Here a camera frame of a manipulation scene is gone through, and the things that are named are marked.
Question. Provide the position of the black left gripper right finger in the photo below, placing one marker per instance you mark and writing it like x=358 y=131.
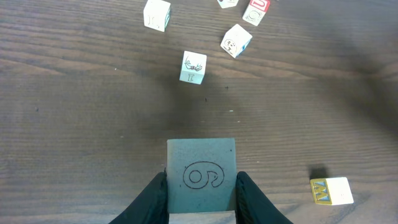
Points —
x=252 y=206

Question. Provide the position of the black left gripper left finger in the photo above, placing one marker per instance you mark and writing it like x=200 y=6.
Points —
x=150 y=206

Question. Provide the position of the wooden block yellow S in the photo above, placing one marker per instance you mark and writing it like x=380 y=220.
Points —
x=201 y=177

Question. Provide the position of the wooden block letter I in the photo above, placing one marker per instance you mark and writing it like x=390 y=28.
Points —
x=193 y=67

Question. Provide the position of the wooden block red U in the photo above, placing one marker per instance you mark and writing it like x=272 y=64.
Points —
x=255 y=11

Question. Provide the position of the wooden block yellow W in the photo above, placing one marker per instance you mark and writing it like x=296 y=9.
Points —
x=331 y=191

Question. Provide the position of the wooden block letter L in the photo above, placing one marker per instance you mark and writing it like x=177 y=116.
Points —
x=157 y=14

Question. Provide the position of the wooden block green top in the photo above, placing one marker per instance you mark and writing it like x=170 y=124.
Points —
x=227 y=3

